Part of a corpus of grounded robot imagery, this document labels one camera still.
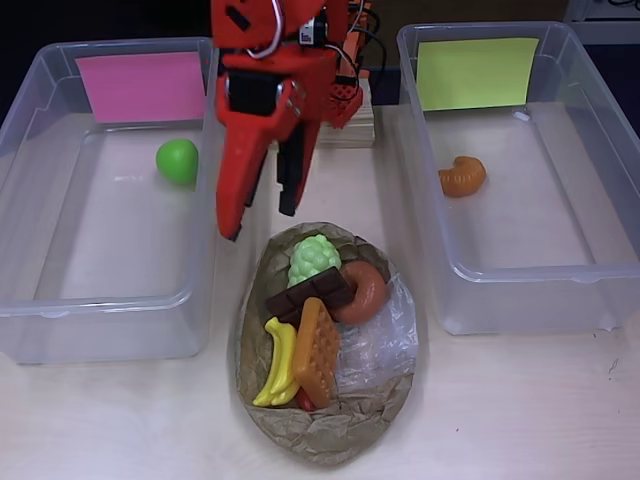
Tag crumpled brown paper bag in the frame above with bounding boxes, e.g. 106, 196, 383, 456
228, 220, 430, 469

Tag clear plastic bin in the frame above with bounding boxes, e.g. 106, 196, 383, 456
396, 20, 640, 336
0, 35, 221, 365

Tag yellow-green paper label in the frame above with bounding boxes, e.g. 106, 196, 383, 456
417, 37, 541, 111

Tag wooden base block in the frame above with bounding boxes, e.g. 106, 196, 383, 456
314, 79, 376, 150

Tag brown toy chocolate bar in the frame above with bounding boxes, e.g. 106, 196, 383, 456
264, 266, 355, 325

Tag orange toy waffle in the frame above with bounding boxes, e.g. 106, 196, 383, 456
293, 296, 341, 407

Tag pink paper label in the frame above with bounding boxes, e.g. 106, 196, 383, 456
74, 51, 208, 124

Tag yellow toy bananas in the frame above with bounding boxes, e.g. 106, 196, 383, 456
253, 317, 302, 407

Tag light green toy grapes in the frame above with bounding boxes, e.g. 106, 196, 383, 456
287, 233, 345, 289

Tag orange toy croissant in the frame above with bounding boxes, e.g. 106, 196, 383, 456
438, 155, 487, 199

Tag brown-orange toy donut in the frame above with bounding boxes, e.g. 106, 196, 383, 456
332, 259, 390, 324

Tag clear plastic wrap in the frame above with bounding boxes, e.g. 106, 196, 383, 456
334, 274, 419, 396

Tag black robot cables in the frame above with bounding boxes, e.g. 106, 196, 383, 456
349, 24, 390, 84

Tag green toy apple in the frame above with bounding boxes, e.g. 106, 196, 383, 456
154, 138, 200, 189

